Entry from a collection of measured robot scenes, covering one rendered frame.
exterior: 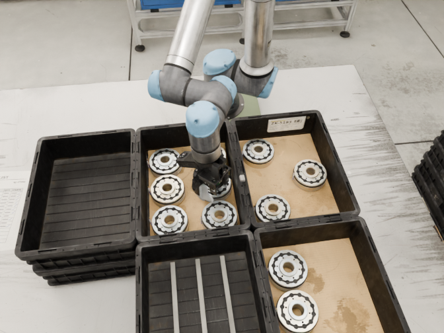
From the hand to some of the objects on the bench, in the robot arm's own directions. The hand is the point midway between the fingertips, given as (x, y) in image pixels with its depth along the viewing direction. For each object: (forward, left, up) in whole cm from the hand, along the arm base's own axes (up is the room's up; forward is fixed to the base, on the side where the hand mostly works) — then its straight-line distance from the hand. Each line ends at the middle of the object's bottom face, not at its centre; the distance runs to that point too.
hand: (207, 191), depth 113 cm
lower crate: (+3, -35, -14) cm, 38 cm away
